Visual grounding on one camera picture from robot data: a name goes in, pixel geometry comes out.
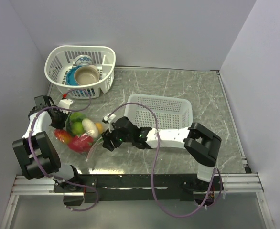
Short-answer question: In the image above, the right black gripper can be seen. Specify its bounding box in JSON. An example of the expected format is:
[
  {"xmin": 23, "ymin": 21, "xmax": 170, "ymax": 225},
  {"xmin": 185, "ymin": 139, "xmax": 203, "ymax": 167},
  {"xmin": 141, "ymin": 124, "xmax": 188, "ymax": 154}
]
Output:
[{"xmin": 101, "ymin": 126, "xmax": 133, "ymax": 152}]

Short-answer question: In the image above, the white fake radish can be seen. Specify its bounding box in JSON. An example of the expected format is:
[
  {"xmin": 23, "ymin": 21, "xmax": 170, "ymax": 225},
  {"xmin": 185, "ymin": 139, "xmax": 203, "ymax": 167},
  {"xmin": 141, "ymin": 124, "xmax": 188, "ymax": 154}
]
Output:
[{"xmin": 82, "ymin": 118, "xmax": 99, "ymax": 138}]

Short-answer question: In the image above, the clear zip top bag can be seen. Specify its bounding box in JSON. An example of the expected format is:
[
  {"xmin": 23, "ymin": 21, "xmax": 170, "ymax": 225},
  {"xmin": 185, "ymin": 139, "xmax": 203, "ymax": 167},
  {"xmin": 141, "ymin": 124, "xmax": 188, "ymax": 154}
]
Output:
[{"xmin": 53, "ymin": 112, "xmax": 106, "ymax": 157}]

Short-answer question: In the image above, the red fake dragon fruit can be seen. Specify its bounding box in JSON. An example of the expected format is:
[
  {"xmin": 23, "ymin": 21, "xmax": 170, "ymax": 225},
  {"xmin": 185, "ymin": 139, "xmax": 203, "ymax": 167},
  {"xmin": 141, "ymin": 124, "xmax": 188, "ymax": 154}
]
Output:
[{"xmin": 68, "ymin": 134, "xmax": 95, "ymax": 153}]

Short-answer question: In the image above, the white perforated tray basket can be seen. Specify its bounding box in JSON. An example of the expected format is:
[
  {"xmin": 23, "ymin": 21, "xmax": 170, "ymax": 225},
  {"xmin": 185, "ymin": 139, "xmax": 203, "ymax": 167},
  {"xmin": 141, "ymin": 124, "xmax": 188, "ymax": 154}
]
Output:
[{"xmin": 124, "ymin": 94, "xmax": 193, "ymax": 129}]

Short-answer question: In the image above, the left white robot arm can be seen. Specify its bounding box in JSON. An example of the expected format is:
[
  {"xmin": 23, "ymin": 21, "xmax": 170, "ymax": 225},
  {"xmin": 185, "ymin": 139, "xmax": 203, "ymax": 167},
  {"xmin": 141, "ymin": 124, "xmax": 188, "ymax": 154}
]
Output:
[{"xmin": 12, "ymin": 95, "xmax": 82, "ymax": 192}]

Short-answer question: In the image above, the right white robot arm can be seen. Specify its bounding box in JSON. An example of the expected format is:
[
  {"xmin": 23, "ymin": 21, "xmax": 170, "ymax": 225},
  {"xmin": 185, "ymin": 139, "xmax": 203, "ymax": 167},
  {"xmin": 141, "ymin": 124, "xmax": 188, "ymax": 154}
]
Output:
[{"xmin": 102, "ymin": 114, "xmax": 222, "ymax": 190}]

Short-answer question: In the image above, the red orange fake fruit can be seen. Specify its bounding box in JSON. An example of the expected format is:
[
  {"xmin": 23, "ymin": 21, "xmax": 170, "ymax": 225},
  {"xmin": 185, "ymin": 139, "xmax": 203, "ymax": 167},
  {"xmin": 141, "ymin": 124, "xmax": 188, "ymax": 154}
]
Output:
[{"xmin": 54, "ymin": 129, "xmax": 73, "ymax": 145}]

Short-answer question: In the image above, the green fake apple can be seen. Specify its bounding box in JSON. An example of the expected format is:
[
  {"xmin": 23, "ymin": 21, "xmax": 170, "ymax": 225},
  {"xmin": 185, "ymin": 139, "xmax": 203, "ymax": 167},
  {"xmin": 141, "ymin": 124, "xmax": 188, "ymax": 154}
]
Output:
[{"xmin": 71, "ymin": 122, "xmax": 85, "ymax": 135}]

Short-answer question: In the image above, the blue plate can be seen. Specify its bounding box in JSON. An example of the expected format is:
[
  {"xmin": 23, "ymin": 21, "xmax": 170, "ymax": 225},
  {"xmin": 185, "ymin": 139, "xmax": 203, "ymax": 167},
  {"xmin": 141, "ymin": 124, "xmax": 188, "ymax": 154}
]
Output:
[{"xmin": 66, "ymin": 67, "xmax": 79, "ymax": 86}]

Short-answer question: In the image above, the beige bowl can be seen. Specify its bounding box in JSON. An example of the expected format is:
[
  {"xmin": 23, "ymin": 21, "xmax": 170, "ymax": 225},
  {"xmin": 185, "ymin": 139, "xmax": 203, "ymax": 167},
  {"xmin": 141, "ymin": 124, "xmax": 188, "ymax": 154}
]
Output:
[{"xmin": 74, "ymin": 65, "xmax": 100, "ymax": 85}]

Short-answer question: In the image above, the white slotted dish basket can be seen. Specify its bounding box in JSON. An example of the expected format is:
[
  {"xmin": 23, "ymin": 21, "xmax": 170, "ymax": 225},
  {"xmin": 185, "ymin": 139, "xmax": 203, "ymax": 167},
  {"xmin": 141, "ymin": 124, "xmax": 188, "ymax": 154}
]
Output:
[{"xmin": 44, "ymin": 45, "xmax": 116, "ymax": 99}]

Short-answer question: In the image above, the blue white porcelain bowl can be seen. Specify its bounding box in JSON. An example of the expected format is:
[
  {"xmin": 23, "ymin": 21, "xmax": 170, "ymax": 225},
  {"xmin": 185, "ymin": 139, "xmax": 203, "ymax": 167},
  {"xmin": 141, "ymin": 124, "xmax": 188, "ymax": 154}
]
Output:
[{"xmin": 74, "ymin": 54, "xmax": 93, "ymax": 66}]

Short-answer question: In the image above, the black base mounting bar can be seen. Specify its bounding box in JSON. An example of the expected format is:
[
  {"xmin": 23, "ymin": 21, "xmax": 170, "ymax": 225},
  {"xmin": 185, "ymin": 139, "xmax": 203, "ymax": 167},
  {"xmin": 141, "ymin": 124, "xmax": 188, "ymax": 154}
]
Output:
[{"xmin": 54, "ymin": 174, "xmax": 224, "ymax": 206}]

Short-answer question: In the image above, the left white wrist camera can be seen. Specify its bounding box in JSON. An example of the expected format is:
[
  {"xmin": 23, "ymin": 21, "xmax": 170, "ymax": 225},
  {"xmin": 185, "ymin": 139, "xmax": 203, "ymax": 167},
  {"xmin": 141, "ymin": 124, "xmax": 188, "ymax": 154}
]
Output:
[{"xmin": 57, "ymin": 94, "xmax": 74, "ymax": 109}]

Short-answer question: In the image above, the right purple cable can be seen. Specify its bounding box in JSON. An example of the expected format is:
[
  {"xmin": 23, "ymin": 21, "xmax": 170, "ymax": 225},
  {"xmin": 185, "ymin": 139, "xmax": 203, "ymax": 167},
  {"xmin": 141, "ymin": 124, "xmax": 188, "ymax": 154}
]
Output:
[{"xmin": 108, "ymin": 102, "xmax": 223, "ymax": 218}]

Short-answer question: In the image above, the purple cable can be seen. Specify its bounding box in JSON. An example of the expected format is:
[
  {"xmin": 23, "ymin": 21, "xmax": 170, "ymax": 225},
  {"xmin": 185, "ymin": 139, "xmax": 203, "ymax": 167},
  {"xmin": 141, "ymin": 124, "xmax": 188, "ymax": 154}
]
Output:
[
  {"xmin": 27, "ymin": 88, "xmax": 99, "ymax": 212},
  {"xmin": 108, "ymin": 102, "xmax": 223, "ymax": 218}
]

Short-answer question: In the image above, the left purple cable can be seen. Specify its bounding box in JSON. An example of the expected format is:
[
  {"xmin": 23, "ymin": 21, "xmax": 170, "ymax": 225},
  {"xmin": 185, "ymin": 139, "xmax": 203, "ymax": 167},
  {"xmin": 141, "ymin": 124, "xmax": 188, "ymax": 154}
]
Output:
[{"xmin": 27, "ymin": 88, "xmax": 99, "ymax": 212}]

